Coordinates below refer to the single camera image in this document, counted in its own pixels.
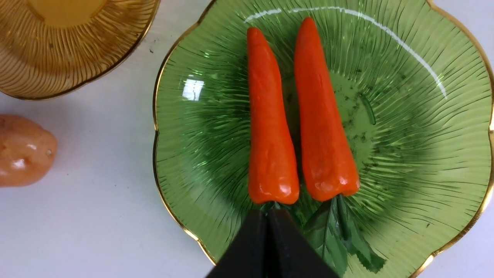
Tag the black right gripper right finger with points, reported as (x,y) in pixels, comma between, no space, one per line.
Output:
(289,254)

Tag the green glass flower plate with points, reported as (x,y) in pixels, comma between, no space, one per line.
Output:
(414,91)

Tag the amber glass flower plate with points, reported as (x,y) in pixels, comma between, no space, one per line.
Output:
(49,48)

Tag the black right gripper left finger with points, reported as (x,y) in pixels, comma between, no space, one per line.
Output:
(244,258)

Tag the toy carrot with leaf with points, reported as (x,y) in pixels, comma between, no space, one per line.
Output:
(273,170)
(330,172)

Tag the toy potato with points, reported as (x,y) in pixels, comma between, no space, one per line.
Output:
(27,151)

